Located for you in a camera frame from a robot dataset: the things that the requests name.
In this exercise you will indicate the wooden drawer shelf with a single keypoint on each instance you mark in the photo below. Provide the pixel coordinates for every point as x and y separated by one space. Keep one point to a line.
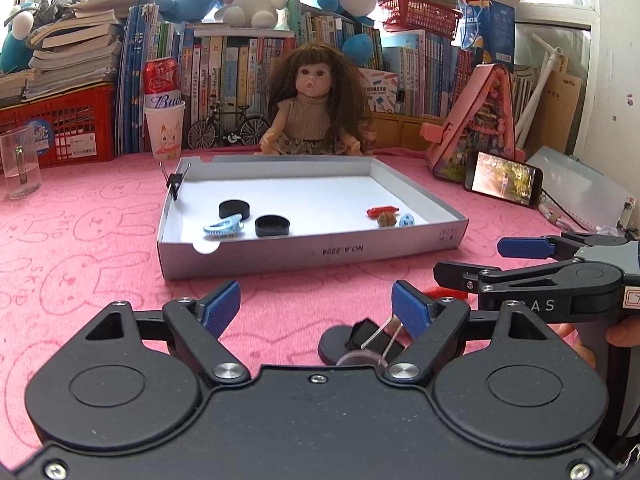
405 130

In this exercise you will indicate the clear glass mug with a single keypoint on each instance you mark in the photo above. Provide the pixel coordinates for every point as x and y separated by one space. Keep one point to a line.
20 165

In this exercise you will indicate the red drink can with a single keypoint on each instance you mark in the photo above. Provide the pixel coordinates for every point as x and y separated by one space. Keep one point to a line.
161 82

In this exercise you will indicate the person's right hand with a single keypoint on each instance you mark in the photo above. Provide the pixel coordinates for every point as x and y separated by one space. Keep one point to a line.
624 332

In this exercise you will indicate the brown cardboard board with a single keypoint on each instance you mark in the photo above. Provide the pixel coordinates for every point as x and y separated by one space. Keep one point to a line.
560 115

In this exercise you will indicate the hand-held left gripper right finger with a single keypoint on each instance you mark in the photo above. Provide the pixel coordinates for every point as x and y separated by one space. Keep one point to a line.
412 310

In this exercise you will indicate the white cat-print paper cup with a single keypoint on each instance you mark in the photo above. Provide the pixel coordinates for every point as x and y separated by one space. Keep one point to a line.
165 132

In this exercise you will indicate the grey plastic file case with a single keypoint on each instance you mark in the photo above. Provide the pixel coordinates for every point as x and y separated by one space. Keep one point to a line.
580 185

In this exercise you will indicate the white cardboard box tray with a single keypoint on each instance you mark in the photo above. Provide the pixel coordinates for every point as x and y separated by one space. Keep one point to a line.
300 195

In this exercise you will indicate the long-haired doll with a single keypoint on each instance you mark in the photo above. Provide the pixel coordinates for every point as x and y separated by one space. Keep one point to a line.
310 110

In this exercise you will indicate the brown-lidded jar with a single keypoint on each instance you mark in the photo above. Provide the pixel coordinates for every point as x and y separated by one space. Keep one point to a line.
371 140

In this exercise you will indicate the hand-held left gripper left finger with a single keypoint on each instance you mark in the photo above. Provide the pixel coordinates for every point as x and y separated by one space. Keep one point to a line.
222 307

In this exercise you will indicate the row of colourful children's books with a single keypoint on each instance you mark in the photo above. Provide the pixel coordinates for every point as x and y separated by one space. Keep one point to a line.
230 70

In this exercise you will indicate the clear plastic capsule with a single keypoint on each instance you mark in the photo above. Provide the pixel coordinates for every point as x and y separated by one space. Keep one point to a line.
360 358

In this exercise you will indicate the black round lid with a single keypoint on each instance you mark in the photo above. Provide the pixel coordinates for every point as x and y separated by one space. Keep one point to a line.
332 345

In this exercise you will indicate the blue and white plush toy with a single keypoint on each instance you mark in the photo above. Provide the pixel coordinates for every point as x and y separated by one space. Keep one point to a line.
14 40

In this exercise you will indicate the curved blue hair claw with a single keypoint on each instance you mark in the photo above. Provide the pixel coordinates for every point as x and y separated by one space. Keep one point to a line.
222 226

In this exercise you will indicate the white plastic pipes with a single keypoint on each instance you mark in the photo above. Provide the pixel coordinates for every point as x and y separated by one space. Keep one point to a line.
537 90

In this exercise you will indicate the row of blue-spined textbooks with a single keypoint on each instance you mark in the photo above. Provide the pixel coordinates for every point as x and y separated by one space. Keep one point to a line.
430 75

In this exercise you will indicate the black bottle cap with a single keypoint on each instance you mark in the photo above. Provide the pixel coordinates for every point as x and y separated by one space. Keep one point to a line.
272 226
235 209

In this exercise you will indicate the row of blue thin booklets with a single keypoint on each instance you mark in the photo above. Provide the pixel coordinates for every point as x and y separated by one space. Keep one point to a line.
131 85

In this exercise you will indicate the red plastic crate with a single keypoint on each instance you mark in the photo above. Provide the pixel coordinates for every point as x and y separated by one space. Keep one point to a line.
70 130

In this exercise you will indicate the black miniature bicycle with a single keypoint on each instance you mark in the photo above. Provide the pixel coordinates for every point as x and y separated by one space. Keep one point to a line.
225 127

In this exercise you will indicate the row of thin picture books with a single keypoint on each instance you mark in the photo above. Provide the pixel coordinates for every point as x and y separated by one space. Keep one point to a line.
522 102

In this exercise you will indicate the stack of lying books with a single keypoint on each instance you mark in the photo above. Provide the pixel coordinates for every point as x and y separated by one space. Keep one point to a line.
75 50

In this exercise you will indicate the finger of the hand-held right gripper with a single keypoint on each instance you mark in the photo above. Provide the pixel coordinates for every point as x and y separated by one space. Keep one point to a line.
522 247
520 280

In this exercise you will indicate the small black binder clip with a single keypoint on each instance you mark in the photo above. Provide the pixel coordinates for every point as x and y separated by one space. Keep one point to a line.
175 182

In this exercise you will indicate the black smartphone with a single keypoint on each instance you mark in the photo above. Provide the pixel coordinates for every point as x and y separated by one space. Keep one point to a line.
505 180

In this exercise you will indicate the small red plastic basket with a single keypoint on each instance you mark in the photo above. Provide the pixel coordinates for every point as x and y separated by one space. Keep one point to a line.
420 15

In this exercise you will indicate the small blue plush toy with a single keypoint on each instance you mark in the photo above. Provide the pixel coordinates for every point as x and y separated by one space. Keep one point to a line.
190 2

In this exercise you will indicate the blue carton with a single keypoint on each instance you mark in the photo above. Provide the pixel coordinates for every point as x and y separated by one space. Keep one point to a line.
492 30

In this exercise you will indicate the pink triangular toy house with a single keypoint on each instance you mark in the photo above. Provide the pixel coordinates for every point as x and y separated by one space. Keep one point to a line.
475 125

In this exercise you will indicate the large black binder clip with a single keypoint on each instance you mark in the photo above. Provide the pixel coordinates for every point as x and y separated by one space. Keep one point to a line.
362 332

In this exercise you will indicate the brown nut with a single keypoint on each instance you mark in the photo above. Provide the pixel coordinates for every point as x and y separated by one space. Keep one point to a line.
386 219

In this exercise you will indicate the pink bunny-print table cloth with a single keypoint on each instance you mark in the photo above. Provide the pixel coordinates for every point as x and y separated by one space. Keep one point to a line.
75 260

